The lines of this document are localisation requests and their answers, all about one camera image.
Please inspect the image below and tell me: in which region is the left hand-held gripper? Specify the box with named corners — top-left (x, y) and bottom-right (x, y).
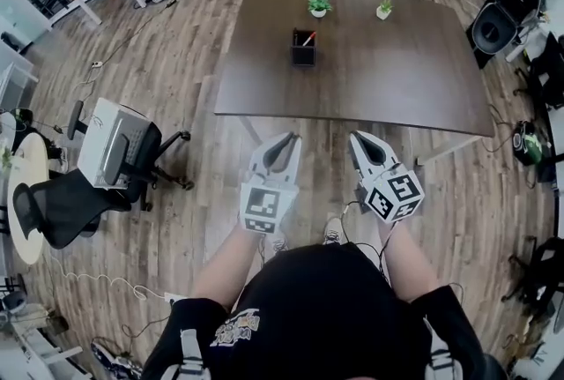
top-left (239, 130), bottom-right (303, 235)

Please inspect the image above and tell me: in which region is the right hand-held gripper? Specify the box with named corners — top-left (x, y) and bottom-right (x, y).
top-left (348, 130), bottom-right (426, 224)

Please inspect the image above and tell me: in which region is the black square pen holder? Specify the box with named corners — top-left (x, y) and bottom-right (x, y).
top-left (289, 28), bottom-right (318, 69)

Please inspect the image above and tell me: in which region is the person's left forearm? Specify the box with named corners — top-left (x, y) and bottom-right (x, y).
top-left (193, 227), bottom-right (265, 311)

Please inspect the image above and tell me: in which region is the person's right forearm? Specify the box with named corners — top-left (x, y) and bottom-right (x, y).
top-left (378, 221), bottom-right (440, 304)

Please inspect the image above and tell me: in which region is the white table leg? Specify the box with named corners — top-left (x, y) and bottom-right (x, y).
top-left (416, 135), bottom-right (484, 168)

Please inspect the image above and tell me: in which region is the person's right shoe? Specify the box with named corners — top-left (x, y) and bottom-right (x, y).
top-left (323, 217), bottom-right (345, 245)

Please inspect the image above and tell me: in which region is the black office chair with armrests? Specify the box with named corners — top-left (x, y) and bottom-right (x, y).
top-left (65, 100), bottom-right (195, 212)

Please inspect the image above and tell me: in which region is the black and green bag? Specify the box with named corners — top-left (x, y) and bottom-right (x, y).
top-left (513, 120), bottom-right (552, 168)

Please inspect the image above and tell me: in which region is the person's black t-shirt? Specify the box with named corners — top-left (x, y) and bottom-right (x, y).
top-left (140, 242), bottom-right (499, 380)

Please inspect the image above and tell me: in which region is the green plant in round pot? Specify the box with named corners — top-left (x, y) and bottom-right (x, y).
top-left (307, 0), bottom-right (334, 19)

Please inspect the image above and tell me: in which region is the white cardboard box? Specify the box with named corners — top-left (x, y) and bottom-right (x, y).
top-left (77, 98), bottom-right (149, 190)

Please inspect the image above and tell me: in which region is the black mesh-back office chair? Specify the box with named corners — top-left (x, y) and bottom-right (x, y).
top-left (11, 168), bottom-right (133, 250)

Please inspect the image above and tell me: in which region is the round beige table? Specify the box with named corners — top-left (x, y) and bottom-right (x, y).
top-left (6, 133), bottom-right (49, 265)

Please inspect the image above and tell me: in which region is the patterned bag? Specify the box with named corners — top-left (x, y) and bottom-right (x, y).
top-left (90, 340), bottom-right (145, 380)

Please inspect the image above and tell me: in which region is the white power cable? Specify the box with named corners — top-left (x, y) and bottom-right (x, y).
top-left (46, 254), bottom-right (168, 301)

